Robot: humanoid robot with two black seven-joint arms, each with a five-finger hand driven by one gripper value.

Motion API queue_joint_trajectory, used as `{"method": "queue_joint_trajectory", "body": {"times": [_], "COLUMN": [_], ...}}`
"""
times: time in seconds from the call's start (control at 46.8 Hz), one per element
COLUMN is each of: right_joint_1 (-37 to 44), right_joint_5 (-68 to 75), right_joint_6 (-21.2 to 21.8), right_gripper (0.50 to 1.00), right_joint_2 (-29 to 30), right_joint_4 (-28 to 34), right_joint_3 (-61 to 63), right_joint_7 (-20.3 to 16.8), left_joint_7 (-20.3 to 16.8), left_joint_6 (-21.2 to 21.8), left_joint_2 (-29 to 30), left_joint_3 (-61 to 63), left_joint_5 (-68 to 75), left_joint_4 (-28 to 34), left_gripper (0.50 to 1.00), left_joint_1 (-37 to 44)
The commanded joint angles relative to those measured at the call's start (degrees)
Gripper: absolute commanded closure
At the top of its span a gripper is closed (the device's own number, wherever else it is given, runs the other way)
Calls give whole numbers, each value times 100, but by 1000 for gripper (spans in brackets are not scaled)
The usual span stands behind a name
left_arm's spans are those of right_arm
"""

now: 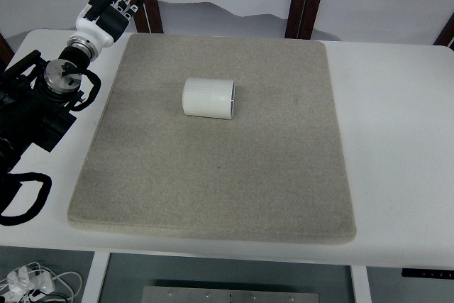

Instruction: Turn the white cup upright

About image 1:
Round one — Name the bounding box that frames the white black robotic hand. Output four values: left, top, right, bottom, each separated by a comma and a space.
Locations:
76, 0, 144, 48

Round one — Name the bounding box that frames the white ribbed cup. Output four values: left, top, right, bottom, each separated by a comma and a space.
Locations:
182, 78, 235, 119

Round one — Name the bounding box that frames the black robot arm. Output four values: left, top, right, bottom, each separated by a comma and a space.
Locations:
1, 0, 143, 175

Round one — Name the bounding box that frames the beige felt mat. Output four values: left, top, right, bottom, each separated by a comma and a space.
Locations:
68, 33, 356, 244

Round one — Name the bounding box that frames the black desk control panel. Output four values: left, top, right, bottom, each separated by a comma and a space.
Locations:
402, 268, 453, 280

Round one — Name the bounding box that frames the brown wooden post far left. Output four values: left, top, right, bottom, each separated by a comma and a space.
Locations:
0, 34, 14, 66

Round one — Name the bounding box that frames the black sleeved arm cable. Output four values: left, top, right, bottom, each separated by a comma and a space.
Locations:
0, 172, 53, 226

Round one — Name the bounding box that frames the grey metal base plate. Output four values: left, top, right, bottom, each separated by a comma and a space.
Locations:
141, 286, 320, 303

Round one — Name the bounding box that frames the white charger with cables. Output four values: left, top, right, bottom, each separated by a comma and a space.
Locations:
1, 262, 84, 302

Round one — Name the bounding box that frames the brown wooden post far right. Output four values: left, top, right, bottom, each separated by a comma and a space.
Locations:
433, 13, 454, 50

